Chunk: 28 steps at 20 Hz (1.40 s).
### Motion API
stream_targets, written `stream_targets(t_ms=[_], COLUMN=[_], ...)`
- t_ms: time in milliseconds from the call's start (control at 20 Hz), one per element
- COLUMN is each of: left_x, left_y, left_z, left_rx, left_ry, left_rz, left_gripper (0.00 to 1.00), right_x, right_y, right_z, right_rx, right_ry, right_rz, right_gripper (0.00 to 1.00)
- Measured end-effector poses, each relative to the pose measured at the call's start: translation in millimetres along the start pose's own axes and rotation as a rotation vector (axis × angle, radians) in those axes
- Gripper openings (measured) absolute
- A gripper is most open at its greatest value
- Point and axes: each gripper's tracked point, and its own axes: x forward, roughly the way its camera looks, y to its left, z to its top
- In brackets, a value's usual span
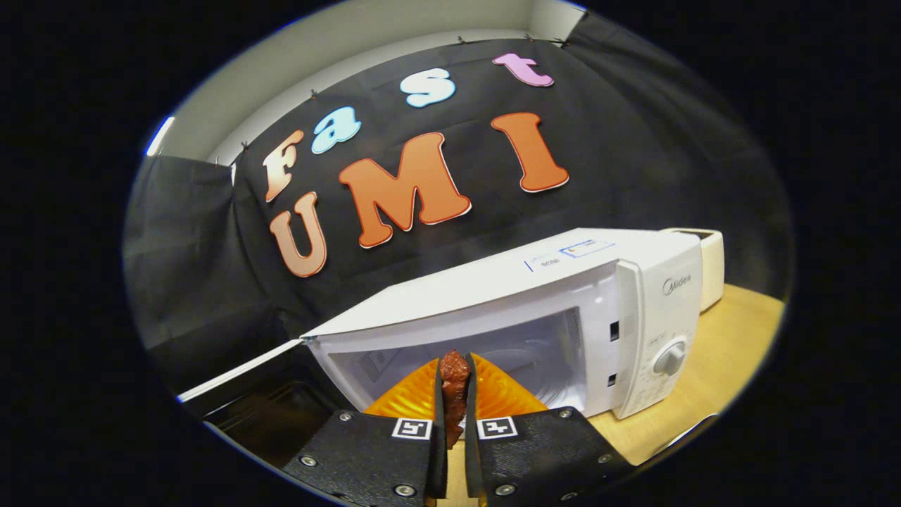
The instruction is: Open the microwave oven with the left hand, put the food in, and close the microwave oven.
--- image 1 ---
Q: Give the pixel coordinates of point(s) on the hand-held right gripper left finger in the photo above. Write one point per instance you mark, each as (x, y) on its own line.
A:
(438, 472)

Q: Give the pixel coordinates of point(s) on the ceiling light panel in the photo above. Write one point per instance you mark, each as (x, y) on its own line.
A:
(160, 136)

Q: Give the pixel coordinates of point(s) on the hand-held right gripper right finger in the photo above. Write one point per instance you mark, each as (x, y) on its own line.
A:
(473, 472)

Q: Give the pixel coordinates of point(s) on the red meat piece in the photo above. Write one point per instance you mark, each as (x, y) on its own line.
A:
(454, 387)

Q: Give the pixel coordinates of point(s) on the black backdrop cloth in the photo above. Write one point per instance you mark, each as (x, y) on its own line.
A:
(633, 141)

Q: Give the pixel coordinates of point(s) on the white microwave oven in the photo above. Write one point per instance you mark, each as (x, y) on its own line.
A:
(493, 282)

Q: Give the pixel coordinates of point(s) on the white toaster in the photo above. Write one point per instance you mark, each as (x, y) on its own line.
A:
(711, 267)

